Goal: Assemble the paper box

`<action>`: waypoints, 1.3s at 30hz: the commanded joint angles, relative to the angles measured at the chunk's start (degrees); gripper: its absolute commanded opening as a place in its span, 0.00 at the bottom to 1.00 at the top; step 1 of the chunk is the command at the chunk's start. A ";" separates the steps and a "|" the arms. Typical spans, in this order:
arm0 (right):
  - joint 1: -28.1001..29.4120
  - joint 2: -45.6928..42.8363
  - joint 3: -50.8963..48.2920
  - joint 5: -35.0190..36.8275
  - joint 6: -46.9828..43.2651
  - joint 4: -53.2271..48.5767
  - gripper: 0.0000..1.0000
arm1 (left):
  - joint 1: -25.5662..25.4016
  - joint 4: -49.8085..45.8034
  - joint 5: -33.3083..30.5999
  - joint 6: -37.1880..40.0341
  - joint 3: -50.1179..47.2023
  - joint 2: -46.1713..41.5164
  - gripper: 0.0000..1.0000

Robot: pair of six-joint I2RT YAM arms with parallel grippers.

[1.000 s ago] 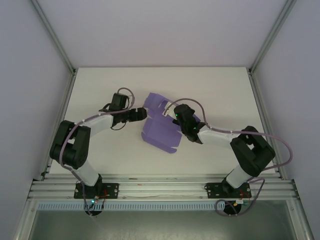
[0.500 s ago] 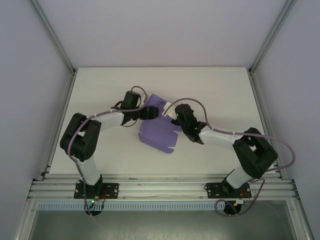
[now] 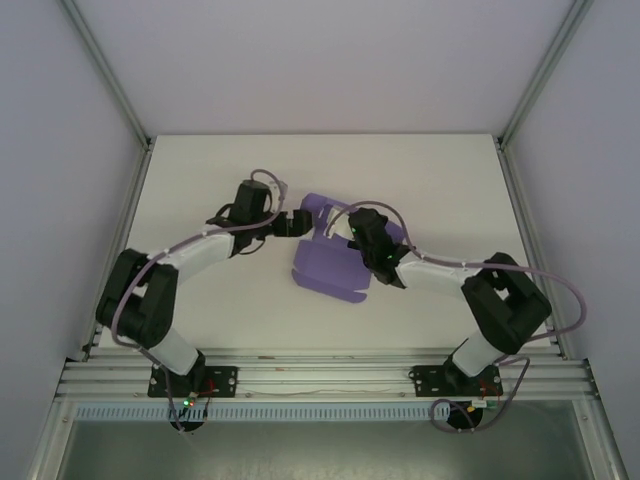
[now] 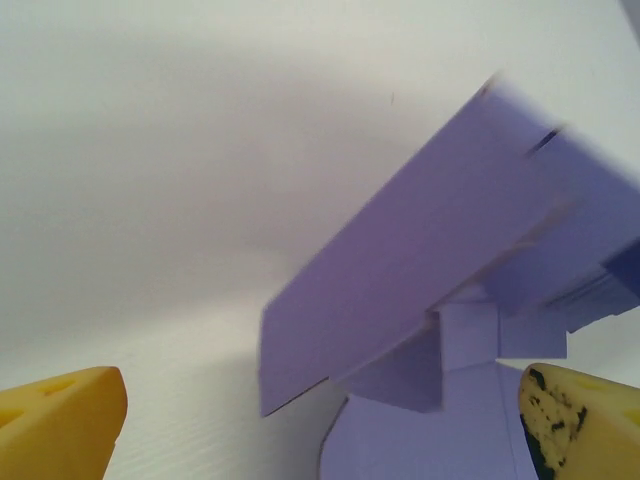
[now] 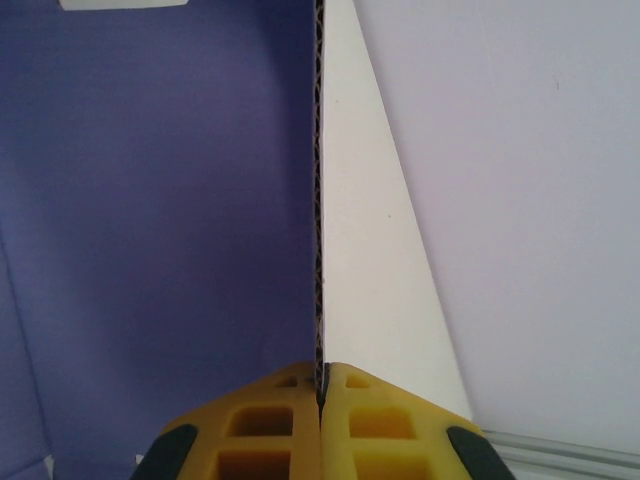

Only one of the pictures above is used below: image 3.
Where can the aluminium side rail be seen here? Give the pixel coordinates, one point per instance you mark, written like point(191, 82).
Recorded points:
point(530, 235)
point(120, 240)

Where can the small board with green light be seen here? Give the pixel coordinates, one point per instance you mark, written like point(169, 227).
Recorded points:
point(189, 401)

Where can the grey metal sheet panel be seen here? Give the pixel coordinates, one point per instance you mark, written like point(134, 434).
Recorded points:
point(320, 450)

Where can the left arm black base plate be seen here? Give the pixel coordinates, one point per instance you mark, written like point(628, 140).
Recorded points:
point(225, 382)

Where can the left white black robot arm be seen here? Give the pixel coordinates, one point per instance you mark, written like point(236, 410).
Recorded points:
point(200, 252)

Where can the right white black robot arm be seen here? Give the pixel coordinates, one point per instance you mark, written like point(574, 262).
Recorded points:
point(430, 277)

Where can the aluminium mounting rail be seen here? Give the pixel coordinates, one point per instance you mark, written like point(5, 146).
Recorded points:
point(320, 372)

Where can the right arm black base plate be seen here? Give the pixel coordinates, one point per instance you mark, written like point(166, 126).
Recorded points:
point(425, 382)

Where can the aluminium frame post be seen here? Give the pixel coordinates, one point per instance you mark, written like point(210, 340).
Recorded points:
point(545, 70)
point(107, 75)

